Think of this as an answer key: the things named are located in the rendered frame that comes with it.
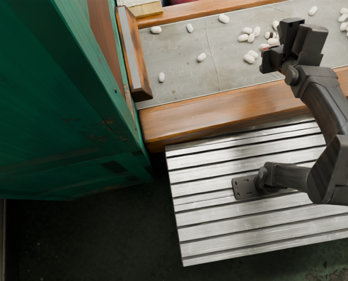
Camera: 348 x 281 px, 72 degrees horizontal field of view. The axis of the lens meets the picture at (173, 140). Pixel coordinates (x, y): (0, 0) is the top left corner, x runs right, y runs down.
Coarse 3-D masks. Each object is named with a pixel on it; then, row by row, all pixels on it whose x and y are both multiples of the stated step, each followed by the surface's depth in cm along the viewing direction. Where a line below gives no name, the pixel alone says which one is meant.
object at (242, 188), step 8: (248, 176) 78; (256, 176) 77; (232, 184) 78; (240, 184) 77; (248, 184) 77; (256, 184) 76; (240, 192) 77; (256, 192) 77; (264, 192) 73; (272, 192) 70; (280, 192) 77
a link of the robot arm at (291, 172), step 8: (272, 168) 64; (280, 168) 60; (288, 168) 57; (296, 168) 53; (304, 168) 50; (272, 176) 63; (280, 176) 60; (288, 176) 56; (296, 176) 52; (304, 176) 49; (272, 184) 64; (280, 184) 60; (288, 184) 56; (296, 184) 52; (304, 184) 49; (336, 192) 38; (344, 192) 38; (336, 200) 38; (344, 200) 38
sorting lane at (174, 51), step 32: (320, 0) 89; (160, 32) 85; (192, 32) 85; (224, 32) 85; (160, 64) 82; (192, 64) 82; (224, 64) 82; (256, 64) 82; (320, 64) 82; (160, 96) 79; (192, 96) 79
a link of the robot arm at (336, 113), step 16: (304, 80) 50; (320, 80) 48; (336, 80) 48; (304, 96) 50; (320, 96) 46; (336, 96) 44; (320, 112) 45; (336, 112) 41; (320, 128) 45; (336, 128) 40; (336, 144) 36; (320, 160) 40; (336, 160) 36; (320, 176) 40; (336, 176) 37; (320, 192) 39
